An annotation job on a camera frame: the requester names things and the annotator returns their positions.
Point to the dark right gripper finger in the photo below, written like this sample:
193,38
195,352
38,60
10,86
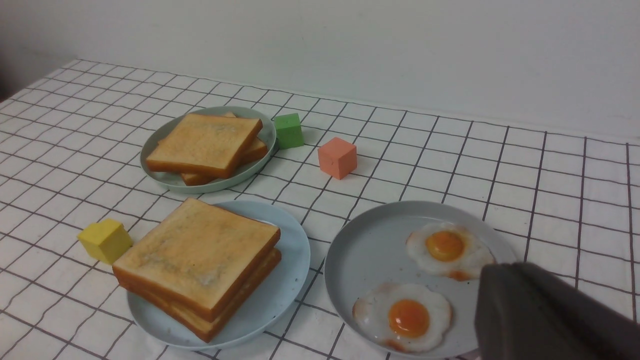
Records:
527,313

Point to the far fried egg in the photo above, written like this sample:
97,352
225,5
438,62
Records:
448,250

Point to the fried egg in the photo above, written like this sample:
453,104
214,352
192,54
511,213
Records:
409,318
448,250

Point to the middle fried egg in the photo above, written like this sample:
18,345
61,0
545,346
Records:
409,318

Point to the grey plate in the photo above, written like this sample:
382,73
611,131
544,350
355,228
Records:
370,251

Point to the light blue plate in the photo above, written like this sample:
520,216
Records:
263,308

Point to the orange cube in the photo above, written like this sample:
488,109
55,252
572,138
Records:
337,158

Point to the green cube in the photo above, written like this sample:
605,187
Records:
289,131

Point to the green plate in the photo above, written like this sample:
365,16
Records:
174,182

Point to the yellow cube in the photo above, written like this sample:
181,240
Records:
105,241

